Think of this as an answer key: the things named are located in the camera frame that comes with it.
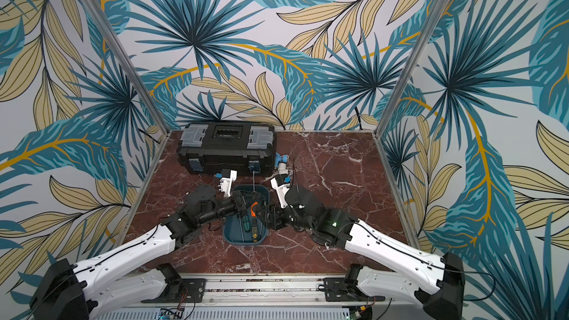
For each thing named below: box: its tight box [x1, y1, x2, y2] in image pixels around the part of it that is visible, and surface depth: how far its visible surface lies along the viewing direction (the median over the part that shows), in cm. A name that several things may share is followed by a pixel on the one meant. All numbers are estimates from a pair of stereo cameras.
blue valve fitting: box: [274, 151, 289, 168], surface depth 108 cm
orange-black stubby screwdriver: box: [250, 171, 260, 218], surface depth 72 cm
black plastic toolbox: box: [177, 120, 277, 177], surface depth 95 cm
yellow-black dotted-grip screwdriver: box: [251, 217, 259, 243], surface depth 85 cm
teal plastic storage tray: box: [222, 184, 271, 246], surface depth 85 cm
